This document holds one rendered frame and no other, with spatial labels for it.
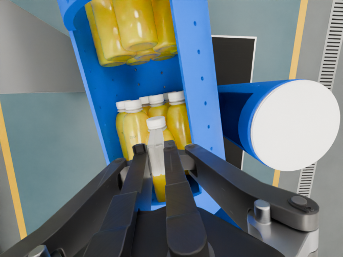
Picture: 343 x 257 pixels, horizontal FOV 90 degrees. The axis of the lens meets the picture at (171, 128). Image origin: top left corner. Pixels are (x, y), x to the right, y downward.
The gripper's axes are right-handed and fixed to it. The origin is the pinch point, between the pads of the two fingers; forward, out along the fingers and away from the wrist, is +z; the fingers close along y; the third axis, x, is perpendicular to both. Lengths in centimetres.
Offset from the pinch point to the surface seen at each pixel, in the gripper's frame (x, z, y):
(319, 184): -119, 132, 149
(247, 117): -6.5, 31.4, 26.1
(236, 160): -65, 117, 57
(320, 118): -10, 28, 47
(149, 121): 0.4, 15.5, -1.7
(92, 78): 11.2, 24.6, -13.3
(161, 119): 0.5, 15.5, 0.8
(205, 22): 15.9, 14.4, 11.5
